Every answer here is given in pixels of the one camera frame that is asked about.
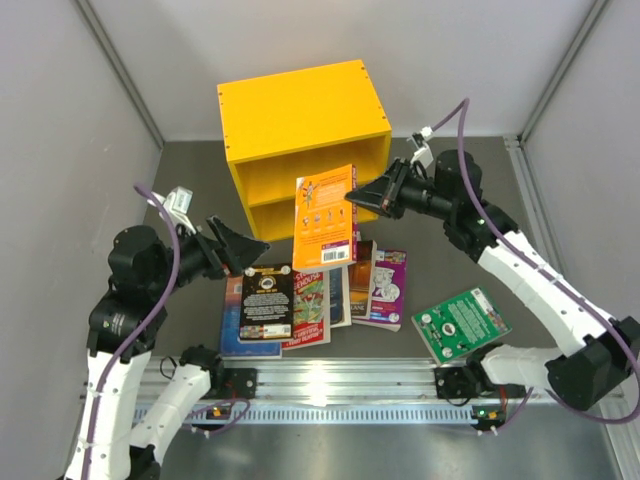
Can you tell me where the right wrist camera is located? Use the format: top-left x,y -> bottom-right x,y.
408,126 -> 434,167

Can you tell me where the yellow wooden shelf box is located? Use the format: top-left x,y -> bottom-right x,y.
217,60 -> 392,242

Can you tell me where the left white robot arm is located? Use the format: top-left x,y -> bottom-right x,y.
63,215 -> 270,479

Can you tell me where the aluminium mounting rail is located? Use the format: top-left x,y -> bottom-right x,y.
79,355 -> 624,427

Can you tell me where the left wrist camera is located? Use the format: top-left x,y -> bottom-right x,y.
162,186 -> 194,230

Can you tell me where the black cover book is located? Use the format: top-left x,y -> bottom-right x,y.
238,263 -> 294,343

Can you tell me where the blue sunset cover book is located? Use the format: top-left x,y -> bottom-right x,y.
219,277 -> 282,360

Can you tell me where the red treehouse book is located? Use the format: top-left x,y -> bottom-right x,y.
282,272 -> 331,351

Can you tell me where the brown Edward Tulane book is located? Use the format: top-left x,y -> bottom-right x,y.
348,240 -> 377,322

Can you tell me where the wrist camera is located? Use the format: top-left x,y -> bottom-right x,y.
408,126 -> 434,167
162,186 -> 194,230

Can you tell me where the dark blue cover book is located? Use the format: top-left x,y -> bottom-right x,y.
329,266 -> 351,328

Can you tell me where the green cover book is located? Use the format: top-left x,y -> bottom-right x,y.
411,286 -> 512,366

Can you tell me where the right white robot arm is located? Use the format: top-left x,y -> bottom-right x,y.
345,150 -> 639,412

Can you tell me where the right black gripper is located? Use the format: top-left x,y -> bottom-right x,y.
347,158 -> 455,221

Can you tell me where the orange Roald Dahl book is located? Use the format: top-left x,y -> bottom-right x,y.
292,164 -> 358,273

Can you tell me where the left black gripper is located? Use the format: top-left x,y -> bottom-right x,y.
148,212 -> 270,297

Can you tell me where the purple cartoon cover book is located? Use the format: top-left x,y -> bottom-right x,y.
354,249 -> 407,332

